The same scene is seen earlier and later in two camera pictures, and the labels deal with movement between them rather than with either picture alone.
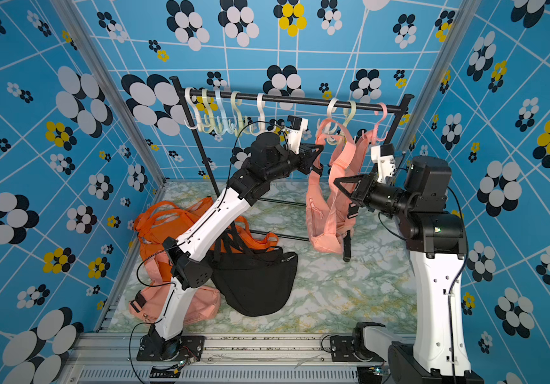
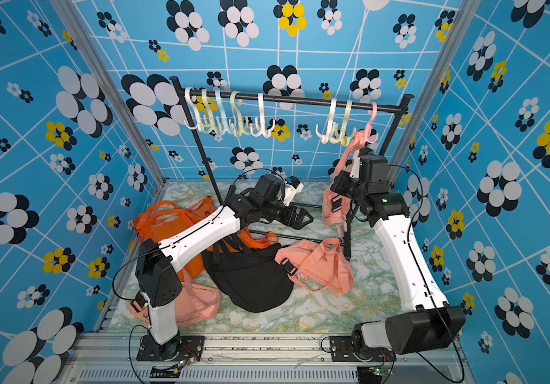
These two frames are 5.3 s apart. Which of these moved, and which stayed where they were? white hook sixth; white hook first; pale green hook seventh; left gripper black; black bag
Moved: left gripper black
Stayed: black bag; pale green hook seventh; white hook sixth; white hook first
